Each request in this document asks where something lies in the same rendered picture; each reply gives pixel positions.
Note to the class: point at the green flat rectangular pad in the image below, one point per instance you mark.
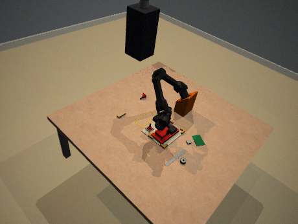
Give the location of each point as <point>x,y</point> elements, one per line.
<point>198,140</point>

